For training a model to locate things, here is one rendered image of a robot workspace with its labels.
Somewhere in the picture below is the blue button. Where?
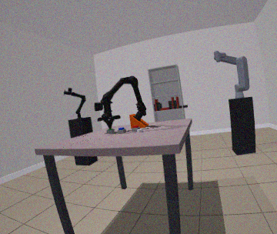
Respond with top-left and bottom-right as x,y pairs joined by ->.
117,128 -> 126,134

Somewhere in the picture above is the red button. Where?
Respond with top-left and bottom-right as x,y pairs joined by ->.
132,125 -> 140,132

